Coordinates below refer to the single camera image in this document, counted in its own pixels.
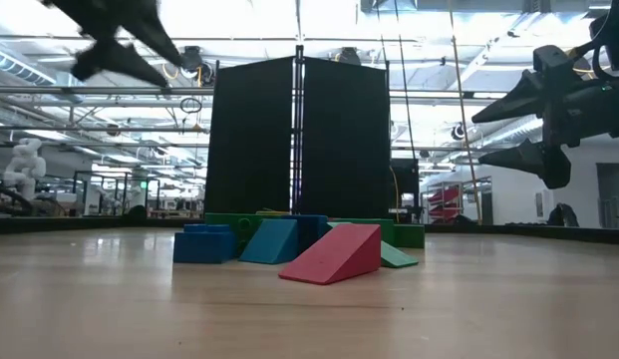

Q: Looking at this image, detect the grey door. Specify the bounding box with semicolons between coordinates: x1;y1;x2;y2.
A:
595;163;619;229

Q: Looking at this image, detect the black folding divider screen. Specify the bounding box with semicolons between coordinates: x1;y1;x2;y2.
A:
203;44;393;223

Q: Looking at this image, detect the red wedge block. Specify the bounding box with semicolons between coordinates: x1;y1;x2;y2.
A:
277;222;383;287

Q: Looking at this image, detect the white humanoid robot figure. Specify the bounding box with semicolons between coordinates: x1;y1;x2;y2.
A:
2;138;48;201

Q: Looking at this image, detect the blue wedge block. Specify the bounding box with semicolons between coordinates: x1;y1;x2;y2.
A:
238;218;300;266

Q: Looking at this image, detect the silver ventilation duct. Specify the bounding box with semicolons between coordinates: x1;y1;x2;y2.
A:
0;47;59;86

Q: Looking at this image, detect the red shelf rack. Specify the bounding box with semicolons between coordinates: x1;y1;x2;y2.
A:
427;184;463;224

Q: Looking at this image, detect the hanging black cable coil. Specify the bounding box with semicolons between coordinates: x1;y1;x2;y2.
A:
178;96;203;115

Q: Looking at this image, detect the black bag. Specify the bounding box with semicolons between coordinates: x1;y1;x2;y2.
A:
546;201;581;228

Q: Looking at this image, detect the yellow hanging cable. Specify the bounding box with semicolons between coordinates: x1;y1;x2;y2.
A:
447;0;483;225

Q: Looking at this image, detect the small blue block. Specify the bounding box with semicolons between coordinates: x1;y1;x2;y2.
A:
183;223;232;234
172;230;238;265
283;213;331;254

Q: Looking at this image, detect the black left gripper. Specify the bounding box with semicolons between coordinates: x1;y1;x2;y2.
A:
39;0;184;89

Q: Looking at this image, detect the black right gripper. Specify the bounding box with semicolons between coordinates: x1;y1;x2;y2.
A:
470;44;619;190

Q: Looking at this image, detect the green rectangular block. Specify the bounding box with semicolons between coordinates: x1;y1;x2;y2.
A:
328;217;397;245
393;223;427;250

